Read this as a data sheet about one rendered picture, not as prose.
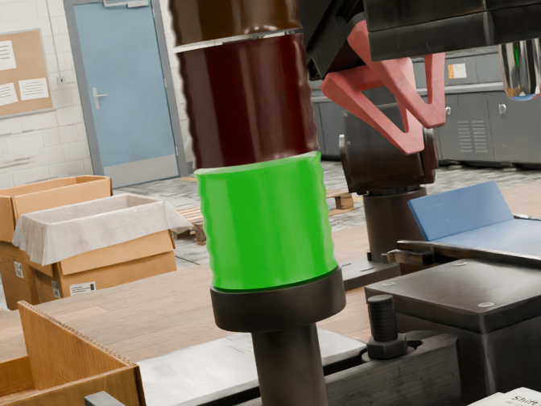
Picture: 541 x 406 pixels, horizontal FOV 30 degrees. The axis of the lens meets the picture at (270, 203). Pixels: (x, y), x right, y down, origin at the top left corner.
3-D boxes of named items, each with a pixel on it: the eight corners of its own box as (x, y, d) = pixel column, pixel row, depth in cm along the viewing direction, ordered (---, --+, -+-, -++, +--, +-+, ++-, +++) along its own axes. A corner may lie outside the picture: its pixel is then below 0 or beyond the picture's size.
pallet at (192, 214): (291, 202, 816) (288, 184, 814) (354, 209, 726) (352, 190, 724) (152, 233, 766) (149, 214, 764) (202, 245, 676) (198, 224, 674)
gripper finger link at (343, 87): (402, 123, 62) (341, 1, 65) (360, 179, 68) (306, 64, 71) (490, 103, 65) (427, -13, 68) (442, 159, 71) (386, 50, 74)
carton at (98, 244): (210, 317, 410) (190, 196, 403) (59, 357, 385) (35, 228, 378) (158, 295, 470) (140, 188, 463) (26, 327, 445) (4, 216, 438)
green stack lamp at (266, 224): (299, 252, 33) (282, 151, 32) (361, 264, 29) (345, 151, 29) (192, 279, 31) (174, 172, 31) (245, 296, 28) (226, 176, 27)
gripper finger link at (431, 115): (406, 118, 61) (344, -5, 64) (363, 174, 67) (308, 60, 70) (494, 98, 64) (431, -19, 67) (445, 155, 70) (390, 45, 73)
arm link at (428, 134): (431, 124, 93) (435, 118, 98) (336, 137, 95) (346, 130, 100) (439, 192, 93) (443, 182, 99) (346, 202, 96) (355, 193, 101)
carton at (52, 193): (141, 298, 469) (119, 176, 461) (30, 327, 445) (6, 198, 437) (101, 283, 519) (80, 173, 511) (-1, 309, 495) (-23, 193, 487)
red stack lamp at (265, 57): (282, 146, 32) (266, 41, 32) (344, 146, 29) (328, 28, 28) (173, 167, 31) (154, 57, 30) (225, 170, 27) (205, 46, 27)
